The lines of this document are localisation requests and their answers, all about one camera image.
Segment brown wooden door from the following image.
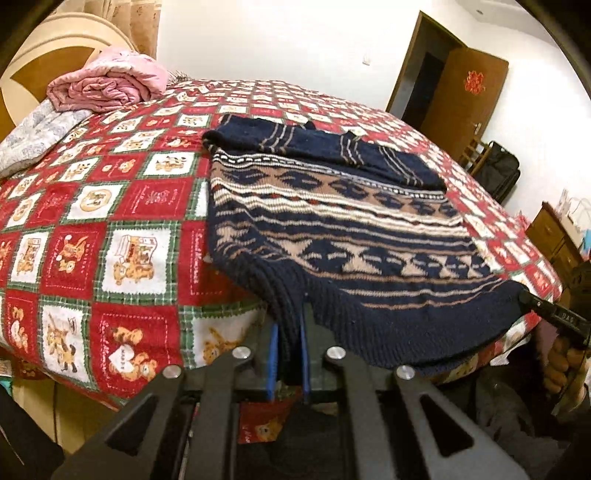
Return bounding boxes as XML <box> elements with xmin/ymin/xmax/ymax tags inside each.
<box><xmin>431</xmin><ymin>46</ymin><xmax>509</xmax><ymax>160</ymax></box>

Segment person's right hand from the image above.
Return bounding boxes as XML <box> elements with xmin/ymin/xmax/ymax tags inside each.
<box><xmin>542</xmin><ymin>331</ymin><xmax>589</xmax><ymax>409</ymax></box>

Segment dark grey cloth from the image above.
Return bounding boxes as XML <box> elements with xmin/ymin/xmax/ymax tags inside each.
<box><xmin>471</xmin><ymin>342</ymin><xmax>559</xmax><ymax>462</ymax></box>

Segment dark wooden door frame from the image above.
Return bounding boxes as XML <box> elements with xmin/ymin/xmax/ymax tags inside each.
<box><xmin>385</xmin><ymin>10</ymin><xmax>467</xmax><ymax>125</ymax></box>

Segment red checked printed bedspread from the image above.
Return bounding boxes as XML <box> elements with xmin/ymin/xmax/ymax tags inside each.
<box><xmin>0</xmin><ymin>78</ymin><xmax>564</xmax><ymax>446</ymax></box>

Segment brown wooden cabinet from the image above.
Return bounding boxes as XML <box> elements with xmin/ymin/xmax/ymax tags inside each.
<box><xmin>526</xmin><ymin>202</ymin><xmax>585</xmax><ymax>287</ymax></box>

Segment beige floral curtain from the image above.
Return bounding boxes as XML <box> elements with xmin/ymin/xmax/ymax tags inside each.
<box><xmin>99</xmin><ymin>0</ymin><xmax>162</xmax><ymax>61</ymax></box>

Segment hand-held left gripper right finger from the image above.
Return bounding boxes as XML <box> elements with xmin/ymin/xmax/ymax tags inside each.
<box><xmin>299</xmin><ymin>316</ymin><xmax>532</xmax><ymax>480</ymax></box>

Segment cream wooden headboard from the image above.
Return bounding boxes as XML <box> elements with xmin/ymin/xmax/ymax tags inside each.
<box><xmin>0</xmin><ymin>11</ymin><xmax>139</xmax><ymax>130</ymax></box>

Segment grey floral pillow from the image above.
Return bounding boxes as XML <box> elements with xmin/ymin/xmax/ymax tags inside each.
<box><xmin>0</xmin><ymin>98</ymin><xmax>93</xmax><ymax>178</ymax></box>

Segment white plastic bag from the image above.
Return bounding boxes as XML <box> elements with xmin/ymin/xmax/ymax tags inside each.
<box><xmin>556</xmin><ymin>189</ymin><xmax>591</xmax><ymax>232</ymax></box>

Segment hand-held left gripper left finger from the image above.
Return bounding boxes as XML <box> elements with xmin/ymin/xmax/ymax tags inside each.
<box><xmin>51</xmin><ymin>320</ymin><xmax>282</xmax><ymax>480</ymax></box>

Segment navy patterned knit sweater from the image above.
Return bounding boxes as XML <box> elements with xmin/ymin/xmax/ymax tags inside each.
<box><xmin>202</xmin><ymin>114</ymin><xmax>525</xmax><ymax>377</ymax></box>

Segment pink folded blanket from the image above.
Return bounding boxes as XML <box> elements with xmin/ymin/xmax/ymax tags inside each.
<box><xmin>47</xmin><ymin>46</ymin><xmax>168</xmax><ymax>113</ymax></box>

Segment black bag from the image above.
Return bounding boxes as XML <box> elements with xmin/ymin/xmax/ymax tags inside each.
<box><xmin>473</xmin><ymin>141</ymin><xmax>522</xmax><ymax>204</ymax></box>

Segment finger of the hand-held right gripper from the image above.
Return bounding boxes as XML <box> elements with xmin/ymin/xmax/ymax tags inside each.
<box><xmin>518</xmin><ymin>287</ymin><xmax>561</xmax><ymax>325</ymax></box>

